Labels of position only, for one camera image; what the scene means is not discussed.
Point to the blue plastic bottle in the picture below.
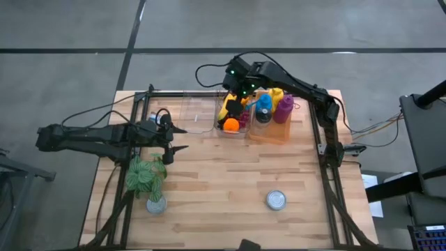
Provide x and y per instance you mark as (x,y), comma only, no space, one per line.
(263,102)

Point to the orange translucent plastic bin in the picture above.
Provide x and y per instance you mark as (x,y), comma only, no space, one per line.
(275,135)

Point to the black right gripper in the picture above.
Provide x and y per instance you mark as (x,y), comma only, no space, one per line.
(240,90)

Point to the yellow toy banana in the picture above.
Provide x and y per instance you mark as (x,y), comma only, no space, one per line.
(224,108)

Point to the grey metal table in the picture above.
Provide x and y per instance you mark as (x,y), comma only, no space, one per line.
(31,171)

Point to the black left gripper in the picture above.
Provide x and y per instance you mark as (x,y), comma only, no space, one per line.
(157,134)

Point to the clear plastic bin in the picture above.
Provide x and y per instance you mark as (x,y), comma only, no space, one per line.
(244,133)
(195,104)

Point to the white paper sheet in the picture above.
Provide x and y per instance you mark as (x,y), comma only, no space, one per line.
(369,184)

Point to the black table frame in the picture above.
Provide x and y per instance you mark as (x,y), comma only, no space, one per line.
(195,94)

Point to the clear bottle black cap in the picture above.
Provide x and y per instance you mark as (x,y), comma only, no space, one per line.
(263,115)

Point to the yellow plastic bottle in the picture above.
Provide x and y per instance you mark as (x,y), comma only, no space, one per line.
(277,96)

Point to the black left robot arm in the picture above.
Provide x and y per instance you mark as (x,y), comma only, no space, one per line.
(90,137)

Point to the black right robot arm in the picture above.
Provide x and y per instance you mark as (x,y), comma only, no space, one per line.
(299,87)

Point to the purple plastic bottle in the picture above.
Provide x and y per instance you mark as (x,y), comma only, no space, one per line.
(283,109)

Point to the silver tin can white label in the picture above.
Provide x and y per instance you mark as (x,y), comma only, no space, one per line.
(276,200)

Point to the orange toy fruit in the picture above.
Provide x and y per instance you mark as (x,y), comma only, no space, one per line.
(231,125)

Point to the red toy grape bunch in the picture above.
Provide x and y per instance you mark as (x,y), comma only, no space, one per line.
(244,119)

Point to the green striped leafy plant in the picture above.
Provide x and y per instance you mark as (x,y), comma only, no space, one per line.
(143,178)

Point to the black equipment stand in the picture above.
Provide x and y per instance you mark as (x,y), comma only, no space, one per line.
(428,139)

